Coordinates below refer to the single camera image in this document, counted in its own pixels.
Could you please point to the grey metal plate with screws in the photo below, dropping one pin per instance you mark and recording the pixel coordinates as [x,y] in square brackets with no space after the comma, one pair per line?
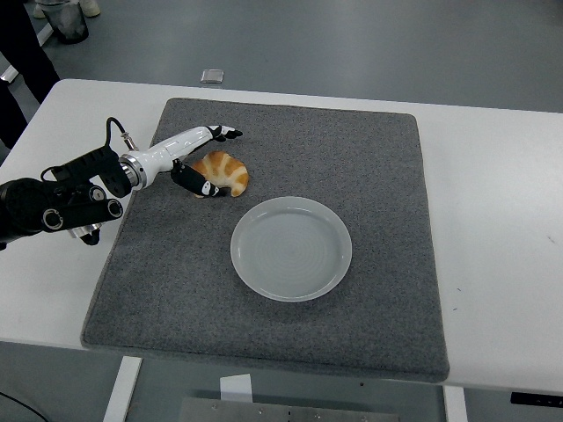
[286,411]

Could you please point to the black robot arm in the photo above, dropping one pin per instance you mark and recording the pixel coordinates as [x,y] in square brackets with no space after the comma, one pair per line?
[26,206]

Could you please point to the silver square floor socket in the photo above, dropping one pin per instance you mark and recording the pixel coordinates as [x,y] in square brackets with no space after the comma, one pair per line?
[213,76]

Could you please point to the white furniture base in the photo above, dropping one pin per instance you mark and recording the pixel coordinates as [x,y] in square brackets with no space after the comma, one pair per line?
[7,75]

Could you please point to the golden croissant bread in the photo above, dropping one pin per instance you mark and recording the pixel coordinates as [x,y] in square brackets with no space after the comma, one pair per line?
[228,169]

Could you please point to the grey felt mat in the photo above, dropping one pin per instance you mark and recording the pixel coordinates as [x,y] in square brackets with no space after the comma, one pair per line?
[184,281]

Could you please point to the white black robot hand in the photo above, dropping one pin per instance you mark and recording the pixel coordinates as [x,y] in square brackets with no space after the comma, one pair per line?
[176,145]

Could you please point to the round light grey plate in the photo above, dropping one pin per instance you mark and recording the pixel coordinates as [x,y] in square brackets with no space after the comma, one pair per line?
[290,250]

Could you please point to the person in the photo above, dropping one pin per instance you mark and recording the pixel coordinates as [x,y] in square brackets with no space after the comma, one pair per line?
[26,53]

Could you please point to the black table control panel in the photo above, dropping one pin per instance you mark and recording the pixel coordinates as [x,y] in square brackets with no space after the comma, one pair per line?
[536,397]

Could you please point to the person's white shoe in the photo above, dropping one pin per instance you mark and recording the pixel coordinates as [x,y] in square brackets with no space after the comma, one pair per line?
[40,9]
[91,6]

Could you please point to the dark mesh waste bin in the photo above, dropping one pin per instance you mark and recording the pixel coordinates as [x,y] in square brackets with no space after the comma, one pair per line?
[68,22]

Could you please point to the white table leg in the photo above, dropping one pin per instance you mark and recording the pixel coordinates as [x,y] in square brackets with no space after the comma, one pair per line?
[121,391]
[455,406]

